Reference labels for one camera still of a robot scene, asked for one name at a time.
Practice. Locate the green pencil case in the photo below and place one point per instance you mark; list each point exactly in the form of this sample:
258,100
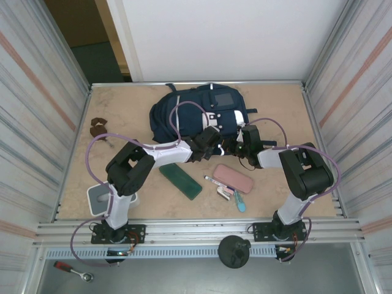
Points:
180,181

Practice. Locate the small green circuit board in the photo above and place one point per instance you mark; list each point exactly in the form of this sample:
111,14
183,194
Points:
118,253

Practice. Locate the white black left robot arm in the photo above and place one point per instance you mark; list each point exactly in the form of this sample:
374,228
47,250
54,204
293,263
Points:
128,171

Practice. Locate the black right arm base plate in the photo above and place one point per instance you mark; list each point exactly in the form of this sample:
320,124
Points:
260,231

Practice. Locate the white grey tissue box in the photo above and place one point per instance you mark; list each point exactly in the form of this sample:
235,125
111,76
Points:
96,199

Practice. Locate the pink pencil case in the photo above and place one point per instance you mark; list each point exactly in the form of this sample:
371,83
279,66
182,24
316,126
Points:
234,179

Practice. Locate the light blue correction tape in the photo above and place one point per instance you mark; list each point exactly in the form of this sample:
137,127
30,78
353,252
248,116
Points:
240,204

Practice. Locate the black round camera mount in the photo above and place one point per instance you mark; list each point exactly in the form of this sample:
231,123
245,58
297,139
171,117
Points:
234,252

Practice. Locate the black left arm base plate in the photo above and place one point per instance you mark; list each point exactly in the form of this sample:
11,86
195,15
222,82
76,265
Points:
137,232

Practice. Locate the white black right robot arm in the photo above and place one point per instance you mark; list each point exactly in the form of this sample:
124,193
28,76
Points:
309,174

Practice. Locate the white blue marker pen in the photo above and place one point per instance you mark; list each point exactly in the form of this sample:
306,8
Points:
214,180

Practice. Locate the small pink white eraser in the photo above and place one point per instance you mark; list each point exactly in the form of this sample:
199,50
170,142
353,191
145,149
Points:
225,193

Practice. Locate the aluminium table frame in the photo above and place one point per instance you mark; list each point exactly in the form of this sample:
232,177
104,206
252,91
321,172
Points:
190,226

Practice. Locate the navy blue backpack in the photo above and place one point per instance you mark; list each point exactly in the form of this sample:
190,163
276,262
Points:
190,116

